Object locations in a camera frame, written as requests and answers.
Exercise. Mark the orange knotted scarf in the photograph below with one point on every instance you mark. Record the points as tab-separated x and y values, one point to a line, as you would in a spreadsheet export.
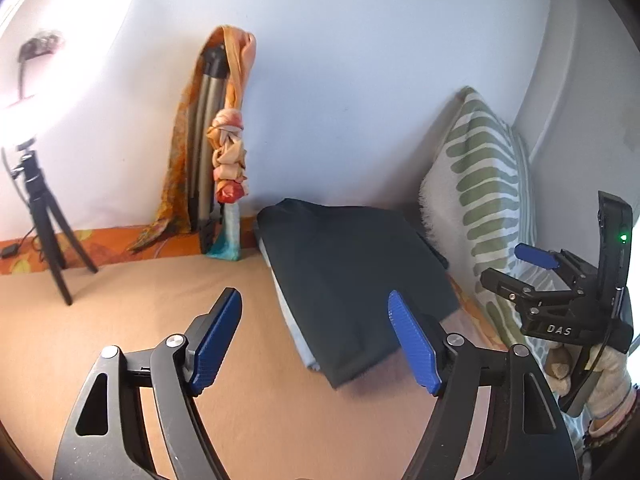
206	166

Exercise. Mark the right hand in white glove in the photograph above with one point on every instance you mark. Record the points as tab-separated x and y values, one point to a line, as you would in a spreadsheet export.
607	394

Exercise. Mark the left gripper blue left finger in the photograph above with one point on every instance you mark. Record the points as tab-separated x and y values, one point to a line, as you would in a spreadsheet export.
209	337

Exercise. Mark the small black camera tripod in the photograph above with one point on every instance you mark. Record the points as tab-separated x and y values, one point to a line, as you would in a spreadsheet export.
43	207

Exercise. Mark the teal cloth piece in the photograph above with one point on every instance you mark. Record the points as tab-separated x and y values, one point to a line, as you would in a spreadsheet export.
227	245

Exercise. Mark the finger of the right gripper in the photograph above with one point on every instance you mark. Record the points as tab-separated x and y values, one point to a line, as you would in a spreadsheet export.
536	256

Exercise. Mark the orange floral bedsheet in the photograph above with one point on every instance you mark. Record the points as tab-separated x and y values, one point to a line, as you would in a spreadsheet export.
104	246

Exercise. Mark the green patterned white pillow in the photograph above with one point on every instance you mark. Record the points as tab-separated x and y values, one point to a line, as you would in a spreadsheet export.
477	204

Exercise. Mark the folded blue jeans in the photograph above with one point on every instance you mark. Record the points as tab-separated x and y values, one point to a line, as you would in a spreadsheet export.
304	352

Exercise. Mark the dark green pants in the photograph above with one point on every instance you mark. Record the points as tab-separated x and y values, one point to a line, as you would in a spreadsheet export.
338	265

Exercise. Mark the right forearm with bracelets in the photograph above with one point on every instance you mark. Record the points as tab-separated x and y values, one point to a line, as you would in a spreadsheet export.
612	450

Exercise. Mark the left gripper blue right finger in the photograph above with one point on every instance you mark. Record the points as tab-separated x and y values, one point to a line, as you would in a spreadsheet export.
422	339

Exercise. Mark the beige blanket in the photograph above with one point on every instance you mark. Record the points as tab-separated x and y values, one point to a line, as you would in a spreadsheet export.
96	390

